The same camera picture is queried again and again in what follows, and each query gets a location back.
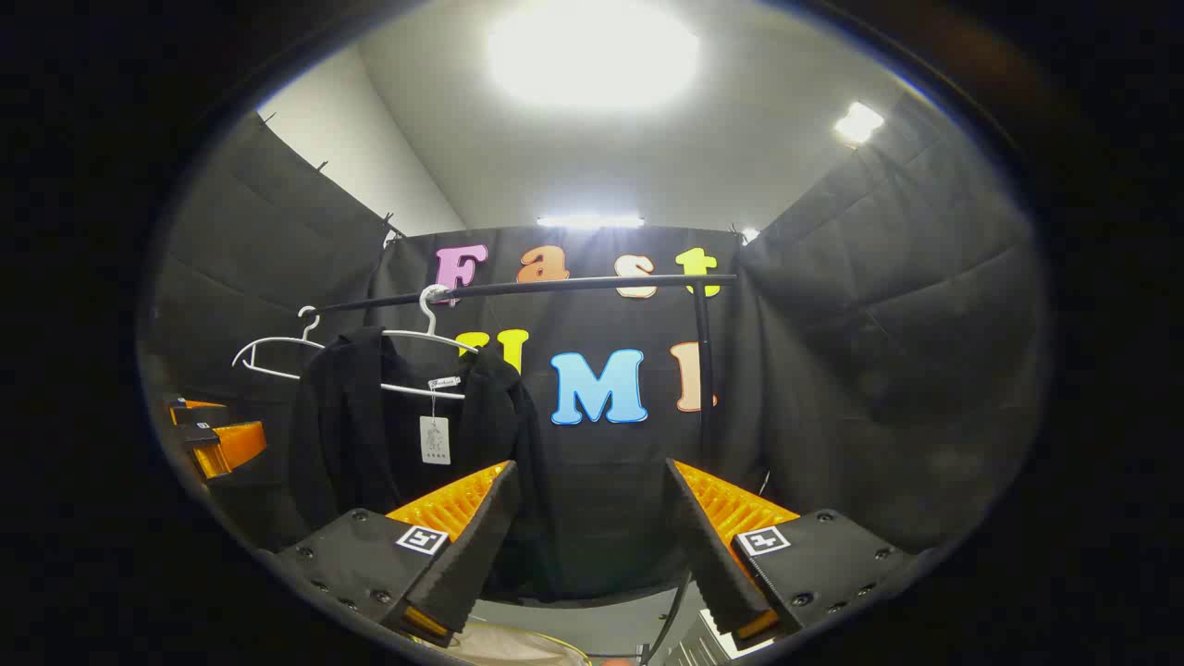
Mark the black metal clothes rack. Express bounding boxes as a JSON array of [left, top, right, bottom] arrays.
[[314, 273, 741, 663]]

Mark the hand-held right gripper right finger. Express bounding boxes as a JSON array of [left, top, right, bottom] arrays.
[[664, 458, 917, 650]]

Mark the large round ceiling light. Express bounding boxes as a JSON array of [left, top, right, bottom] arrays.
[[486, 0, 701, 114]]

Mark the white clothes hanger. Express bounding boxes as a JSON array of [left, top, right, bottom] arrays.
[[231, 305, 327, 381], [379, 284, 483, 401]]

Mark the long ceiling light strip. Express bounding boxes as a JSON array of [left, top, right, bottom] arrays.
[[536, 215, 647, 230]]

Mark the black backdrop cloth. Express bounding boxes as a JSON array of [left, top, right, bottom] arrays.
[[139, 92, 1051, 607]]

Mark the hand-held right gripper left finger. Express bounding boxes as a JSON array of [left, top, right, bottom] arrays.
[[274, 460, 521, 648]]

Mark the small square ceiling light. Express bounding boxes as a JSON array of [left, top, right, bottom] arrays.
[[832, 101, 885, 148]]

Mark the beige laundry hamper yellow rim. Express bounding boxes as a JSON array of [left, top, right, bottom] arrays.
[[451, 622, 595, 666]]

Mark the black knit garment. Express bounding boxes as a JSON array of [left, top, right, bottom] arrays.
[[289, 326, 558, 598]]

